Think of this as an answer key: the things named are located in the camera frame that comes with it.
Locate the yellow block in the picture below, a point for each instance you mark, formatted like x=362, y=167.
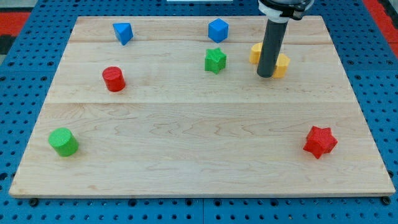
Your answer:
x=281, y=66
x=255, y=53

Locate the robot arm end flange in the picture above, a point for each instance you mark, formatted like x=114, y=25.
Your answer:
x=280, y=11

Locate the wooden board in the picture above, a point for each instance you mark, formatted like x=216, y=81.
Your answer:
x=178, y=131

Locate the green star block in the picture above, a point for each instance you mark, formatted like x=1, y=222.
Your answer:
x=215, y=60

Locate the blue cube block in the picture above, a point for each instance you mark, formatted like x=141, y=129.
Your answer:
x=218, y=30

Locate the red cylinder block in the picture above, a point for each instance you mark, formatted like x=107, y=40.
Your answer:
x=113, y=78

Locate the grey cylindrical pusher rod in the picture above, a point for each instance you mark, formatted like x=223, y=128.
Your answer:
x=272, y=42

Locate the blue triangular block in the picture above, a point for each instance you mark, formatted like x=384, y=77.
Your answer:
x=123, y=32

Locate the red star block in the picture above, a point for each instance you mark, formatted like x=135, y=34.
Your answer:
x=320, y=141

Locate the green cylinder block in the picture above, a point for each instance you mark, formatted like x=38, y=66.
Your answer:
x=63, y=142

